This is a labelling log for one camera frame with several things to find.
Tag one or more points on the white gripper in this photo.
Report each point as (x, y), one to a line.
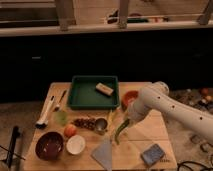
(135, 115)

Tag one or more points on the green chili pepper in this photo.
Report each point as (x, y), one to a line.
(120, 129)

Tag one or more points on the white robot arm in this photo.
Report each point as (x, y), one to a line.
(155, 96)

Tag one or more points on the green plastic tray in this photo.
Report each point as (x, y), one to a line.
(83, 94)

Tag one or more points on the orange bowl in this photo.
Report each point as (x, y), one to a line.
(128, 97)

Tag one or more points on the metal measuring cup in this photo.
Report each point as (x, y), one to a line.
(101, 125)

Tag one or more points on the beige sponge block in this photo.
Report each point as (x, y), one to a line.
(104, 89)

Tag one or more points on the blue sponge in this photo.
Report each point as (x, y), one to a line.
(152, 155)

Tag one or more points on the bunch of dark grapes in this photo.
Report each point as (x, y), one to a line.
(87, 123)

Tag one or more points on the grey folded cloth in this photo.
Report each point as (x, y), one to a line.
(103, 154)

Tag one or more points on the spice bottles cluster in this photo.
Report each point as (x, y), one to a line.
(201, 100)

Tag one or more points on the orange peach fruit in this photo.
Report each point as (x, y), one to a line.
(70, 130)

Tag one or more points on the small white bowl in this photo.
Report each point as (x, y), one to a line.
(75, 145)

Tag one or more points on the green plastic cup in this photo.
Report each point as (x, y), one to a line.
(60, 117)

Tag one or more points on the dark maroon bowl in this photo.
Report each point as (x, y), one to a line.
(49, 146)

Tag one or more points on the black tripod stand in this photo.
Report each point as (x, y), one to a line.
(5, 164)

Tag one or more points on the yellow handled utensil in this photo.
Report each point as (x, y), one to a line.
(110, 117)

